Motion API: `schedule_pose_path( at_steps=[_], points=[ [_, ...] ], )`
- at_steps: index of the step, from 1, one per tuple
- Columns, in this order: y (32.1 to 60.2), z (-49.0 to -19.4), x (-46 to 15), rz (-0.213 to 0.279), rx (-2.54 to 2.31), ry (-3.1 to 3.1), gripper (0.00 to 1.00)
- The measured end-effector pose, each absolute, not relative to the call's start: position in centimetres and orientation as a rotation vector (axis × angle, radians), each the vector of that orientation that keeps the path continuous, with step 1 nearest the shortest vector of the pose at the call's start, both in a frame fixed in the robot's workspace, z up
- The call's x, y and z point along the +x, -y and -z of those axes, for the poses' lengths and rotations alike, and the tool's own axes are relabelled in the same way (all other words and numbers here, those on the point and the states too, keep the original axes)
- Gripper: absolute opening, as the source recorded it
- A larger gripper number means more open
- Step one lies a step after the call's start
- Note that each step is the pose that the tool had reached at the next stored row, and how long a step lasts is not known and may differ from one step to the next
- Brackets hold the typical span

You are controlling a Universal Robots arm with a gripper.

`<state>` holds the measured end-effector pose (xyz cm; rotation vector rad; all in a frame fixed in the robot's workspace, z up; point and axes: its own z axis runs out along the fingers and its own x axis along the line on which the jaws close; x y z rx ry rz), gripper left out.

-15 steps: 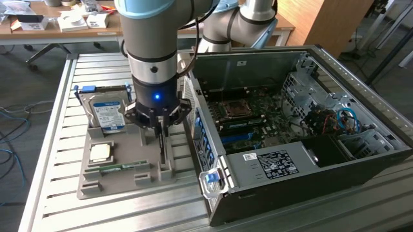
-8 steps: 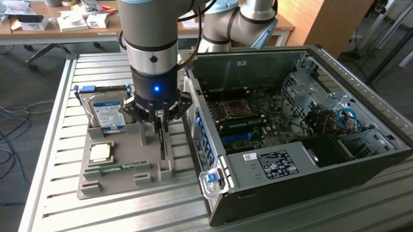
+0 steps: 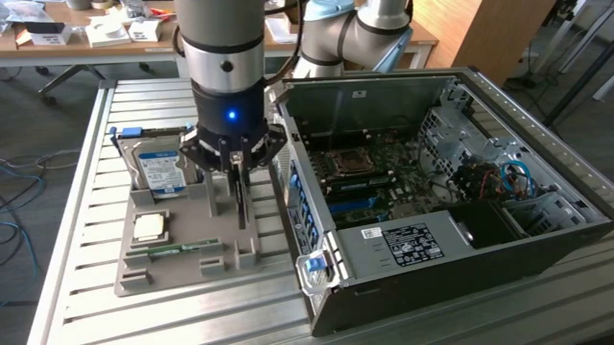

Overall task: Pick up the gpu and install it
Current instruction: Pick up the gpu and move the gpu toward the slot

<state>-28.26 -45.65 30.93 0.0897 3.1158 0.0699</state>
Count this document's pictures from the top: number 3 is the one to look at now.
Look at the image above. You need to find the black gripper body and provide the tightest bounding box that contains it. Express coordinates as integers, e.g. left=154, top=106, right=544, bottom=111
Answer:
left=190, top=80, right=270, bottom=160

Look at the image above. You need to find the green graphics card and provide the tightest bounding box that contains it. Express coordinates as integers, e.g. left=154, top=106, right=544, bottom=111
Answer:
left=227, top=150, right=251, bottom=231

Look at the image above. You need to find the hard disk with blue carrier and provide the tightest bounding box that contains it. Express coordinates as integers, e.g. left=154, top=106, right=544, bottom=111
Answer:
left=108, top=125, right=203, bottom=201

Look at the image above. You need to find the metal CPU socket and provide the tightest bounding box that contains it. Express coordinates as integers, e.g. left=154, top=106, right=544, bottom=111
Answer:
left=329, top=147, right=374, bottom=177

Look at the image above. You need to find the white paper stack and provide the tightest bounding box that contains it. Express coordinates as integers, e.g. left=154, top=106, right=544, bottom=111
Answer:
left=265, top=17, right=305, bottom=45

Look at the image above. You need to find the installed green RAM stick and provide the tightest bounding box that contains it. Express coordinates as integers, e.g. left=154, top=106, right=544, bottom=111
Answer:
left=337, top=176, right=393, bottom=191

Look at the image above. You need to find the grey parts rack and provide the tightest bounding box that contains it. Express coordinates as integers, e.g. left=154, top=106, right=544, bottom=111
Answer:
left=114, top=167, right=265, bottom=298

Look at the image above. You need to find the silver CPU chip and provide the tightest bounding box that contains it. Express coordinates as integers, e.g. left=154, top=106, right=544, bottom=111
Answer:
left=132, top=214, right=167, bottom=242

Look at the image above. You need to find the long PCIe expansion slot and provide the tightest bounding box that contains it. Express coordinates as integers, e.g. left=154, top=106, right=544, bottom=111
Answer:
left=329, top=198, right=381, bottom=213

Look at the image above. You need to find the small white box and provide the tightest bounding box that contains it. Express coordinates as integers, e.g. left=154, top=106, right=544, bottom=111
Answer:
left=128, top=19, right=163, bottom=43

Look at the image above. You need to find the loose green RAM stick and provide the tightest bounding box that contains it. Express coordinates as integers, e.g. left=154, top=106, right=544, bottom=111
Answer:
left=127, top=241, right=222, bottom=257

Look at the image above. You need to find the green motherboard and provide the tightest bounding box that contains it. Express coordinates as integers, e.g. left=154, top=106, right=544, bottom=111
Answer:
left=306, top=132, right=453, bottom=229

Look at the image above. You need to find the white box with tape roll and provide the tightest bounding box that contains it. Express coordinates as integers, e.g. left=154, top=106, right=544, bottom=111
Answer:
left=84, top=16, right=134, bottom=48

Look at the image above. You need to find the blue case release latch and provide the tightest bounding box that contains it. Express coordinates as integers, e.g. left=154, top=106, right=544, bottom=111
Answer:
left=305, top=253, right=330, bottom=274

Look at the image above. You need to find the wooden desk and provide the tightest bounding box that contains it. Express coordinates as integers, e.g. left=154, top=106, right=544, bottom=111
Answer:
left=0, top=0, right=441, bottom=78

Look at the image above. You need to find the grey power supply unit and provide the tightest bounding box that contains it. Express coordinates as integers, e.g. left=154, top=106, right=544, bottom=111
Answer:
left=335, top=210, right=477, bottom=283

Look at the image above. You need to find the black and white labelled box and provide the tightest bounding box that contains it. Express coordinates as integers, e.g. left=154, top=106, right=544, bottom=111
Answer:
left=23, top=22, right=74, bottom=47

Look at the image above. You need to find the open black PC case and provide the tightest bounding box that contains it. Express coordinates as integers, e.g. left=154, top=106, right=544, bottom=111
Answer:
left=261, top=66, right=614, bottom=338

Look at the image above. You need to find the wooden cabinet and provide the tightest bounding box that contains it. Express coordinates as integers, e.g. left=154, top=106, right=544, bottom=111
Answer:
left=411, top=0, right=561, bottom=87

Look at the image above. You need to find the silver disk bay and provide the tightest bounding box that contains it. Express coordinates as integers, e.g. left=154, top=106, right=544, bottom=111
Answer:
left=501, top=192, right=594, bottom=238

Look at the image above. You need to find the dark metal table leg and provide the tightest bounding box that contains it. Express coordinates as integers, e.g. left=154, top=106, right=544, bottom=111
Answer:
left=545, top=46, right=614, bottom=127

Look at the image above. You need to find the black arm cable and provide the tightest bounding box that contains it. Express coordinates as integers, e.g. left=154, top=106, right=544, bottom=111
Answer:
left=262, top=0, right=309, bottom=88

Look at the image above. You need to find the grey floor cable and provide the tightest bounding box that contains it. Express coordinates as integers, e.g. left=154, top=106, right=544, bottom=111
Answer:
left=0, top=149, right=80, bottom=172

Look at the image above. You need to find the blue floor cable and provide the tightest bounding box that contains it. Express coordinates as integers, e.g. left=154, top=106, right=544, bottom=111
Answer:
left=0, top=157, right=47, bottom=306

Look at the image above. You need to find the red disk wire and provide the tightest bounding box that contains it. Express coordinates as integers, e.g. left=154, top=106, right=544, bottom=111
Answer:
left=482, top=168, right=510, bottom=198

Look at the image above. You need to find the blue disk wire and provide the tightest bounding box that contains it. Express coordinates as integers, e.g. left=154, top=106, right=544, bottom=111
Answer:
left=498, top=161, right=538, bottom=201

